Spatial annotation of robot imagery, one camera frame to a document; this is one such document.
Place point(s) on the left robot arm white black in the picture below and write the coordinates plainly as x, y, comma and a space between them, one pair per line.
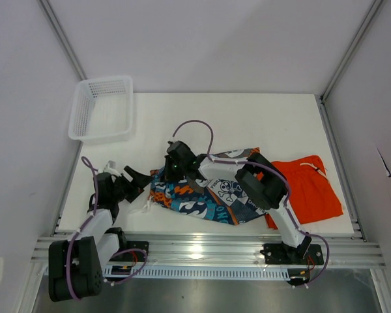
76, 264

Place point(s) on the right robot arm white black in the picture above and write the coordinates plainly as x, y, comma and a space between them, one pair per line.
264, 185

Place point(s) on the slotted white cable duct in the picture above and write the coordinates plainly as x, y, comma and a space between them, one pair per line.
213, 273

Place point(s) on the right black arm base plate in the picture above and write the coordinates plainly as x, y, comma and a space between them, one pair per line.
281, 254

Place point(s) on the orange shorts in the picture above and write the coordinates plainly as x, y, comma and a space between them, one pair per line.
312, 196

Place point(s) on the left aluminium side rail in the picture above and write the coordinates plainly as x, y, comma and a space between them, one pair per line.
64, 195

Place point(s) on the white plastic basket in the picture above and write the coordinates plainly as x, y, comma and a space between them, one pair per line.
102, 110

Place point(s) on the aluminium rail beam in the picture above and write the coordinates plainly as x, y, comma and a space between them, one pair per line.
213, 250

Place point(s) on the aluminium side rail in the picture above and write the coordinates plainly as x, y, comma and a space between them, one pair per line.
64, 195
340, 168

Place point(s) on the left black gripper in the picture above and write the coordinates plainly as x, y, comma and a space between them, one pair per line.
139, 179

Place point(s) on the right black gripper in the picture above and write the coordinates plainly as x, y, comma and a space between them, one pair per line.
169, 175

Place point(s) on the colourful patterned shorts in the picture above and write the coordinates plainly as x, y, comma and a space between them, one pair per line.
220, 200

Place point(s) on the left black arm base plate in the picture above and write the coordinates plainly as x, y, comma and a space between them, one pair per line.
135, 255

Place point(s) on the right aluminium frame post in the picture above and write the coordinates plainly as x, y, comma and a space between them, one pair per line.
362, 31

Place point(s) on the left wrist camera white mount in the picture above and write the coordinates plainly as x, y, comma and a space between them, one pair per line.
110, 168

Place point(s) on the left aluminium frame post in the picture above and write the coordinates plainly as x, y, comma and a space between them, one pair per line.
63, 40

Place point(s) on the aluminium frame post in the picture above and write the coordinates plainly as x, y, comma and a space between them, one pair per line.
63, 40
362, 31

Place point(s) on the right aluminium side rail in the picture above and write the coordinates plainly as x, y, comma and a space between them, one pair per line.
340, 168

